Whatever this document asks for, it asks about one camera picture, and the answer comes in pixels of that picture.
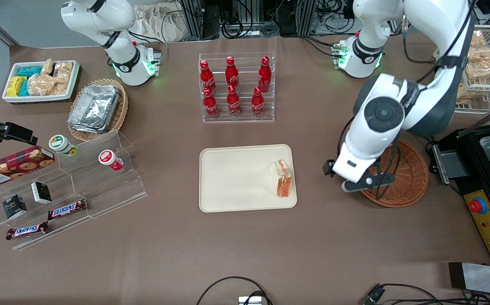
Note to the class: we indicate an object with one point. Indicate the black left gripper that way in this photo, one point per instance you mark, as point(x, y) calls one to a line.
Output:
point(326, 169)

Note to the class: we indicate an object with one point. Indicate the triangular sandwich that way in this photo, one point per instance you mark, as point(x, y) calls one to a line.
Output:
point(282, 180)

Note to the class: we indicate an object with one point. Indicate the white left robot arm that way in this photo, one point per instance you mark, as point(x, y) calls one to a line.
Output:
point(380, 127)

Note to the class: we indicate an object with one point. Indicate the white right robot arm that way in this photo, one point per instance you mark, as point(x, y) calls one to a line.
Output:
point(113, 25)

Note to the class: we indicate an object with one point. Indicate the white rectangular snack tray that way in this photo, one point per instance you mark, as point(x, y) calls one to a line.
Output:
point(70, 80)

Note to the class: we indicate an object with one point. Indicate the aluminium foil tray stack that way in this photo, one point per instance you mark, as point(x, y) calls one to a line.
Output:
point(94, 108)

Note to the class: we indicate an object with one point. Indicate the round brown wicker basket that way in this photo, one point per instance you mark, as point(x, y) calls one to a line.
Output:
point(412, 178)

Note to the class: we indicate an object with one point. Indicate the beige serving tray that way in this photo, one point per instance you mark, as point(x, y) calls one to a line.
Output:
point(236, 178)

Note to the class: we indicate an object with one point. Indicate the oval wicker basket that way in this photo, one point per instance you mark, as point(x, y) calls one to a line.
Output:
point(121, 114)

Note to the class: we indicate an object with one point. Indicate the red tartan cookie box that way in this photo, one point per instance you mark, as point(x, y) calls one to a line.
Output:
point(14, 167)

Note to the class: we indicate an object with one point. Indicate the green lid yoghurt cup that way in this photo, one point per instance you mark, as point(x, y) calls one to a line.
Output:
point(60, 144)

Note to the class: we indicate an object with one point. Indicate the small teal snack package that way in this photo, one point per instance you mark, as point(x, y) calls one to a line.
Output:
point(24, 88)

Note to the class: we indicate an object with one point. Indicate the yellow snack package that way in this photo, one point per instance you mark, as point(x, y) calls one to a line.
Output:
point(15, 86)

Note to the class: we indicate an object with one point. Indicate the clear rice cracker bag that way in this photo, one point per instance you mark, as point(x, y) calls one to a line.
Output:
point(62, 89)
point(64, 72)
point(48, 67)
point(41, 84)

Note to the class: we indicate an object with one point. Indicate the small black carton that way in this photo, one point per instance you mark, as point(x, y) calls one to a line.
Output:
point(14, 206)
point(41, 192)

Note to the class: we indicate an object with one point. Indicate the large teal snack package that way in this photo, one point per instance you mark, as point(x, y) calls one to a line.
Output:
point(29, 71)

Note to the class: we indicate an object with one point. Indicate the clear acrylic stepped riser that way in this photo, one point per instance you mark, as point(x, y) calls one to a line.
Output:
point(117, 190)
point(65, 190)

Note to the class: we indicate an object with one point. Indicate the Snickers chocolate bar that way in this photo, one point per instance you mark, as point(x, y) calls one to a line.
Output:
point(67, 209)
point(26, 231)

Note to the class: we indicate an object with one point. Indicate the red lid yoghurt cup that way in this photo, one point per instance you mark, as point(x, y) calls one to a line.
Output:
point(108, 159)

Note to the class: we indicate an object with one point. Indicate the red Coca-Cola bottle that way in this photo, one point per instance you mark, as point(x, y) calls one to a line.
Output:
point(264, 76)
point(231, 74)
point(233, 103)
point(257, 103)
point(207, 78)
point(210, 105)

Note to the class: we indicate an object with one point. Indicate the clear acrylic bottle rack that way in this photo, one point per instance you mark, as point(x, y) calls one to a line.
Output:
point(244, 119)

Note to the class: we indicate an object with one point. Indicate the black machine with yellow panel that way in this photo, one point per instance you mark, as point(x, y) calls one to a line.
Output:
point(473, 173)

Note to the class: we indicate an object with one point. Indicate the red emergency stop button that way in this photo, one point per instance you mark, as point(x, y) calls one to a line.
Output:
point(477, 206)

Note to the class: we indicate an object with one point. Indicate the clear fried snack bag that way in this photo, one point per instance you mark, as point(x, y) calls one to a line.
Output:
point(477, 39)
point(464, 94)
point(484, 63)

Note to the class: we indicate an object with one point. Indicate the beige cloth bag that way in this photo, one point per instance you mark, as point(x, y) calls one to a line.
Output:
point(156, 23)

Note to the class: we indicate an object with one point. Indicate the grey black flat strip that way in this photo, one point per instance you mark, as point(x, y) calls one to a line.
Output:
point(482, 277)

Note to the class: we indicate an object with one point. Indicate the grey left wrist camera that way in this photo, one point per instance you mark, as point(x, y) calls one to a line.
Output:
point(348, 186)

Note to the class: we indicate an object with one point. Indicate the aluminium frame post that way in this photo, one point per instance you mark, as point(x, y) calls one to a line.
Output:
point(192, 19)
point(306, 17)

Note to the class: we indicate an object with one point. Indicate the small metal bracket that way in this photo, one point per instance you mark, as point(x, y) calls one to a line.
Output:
point(250, 301)

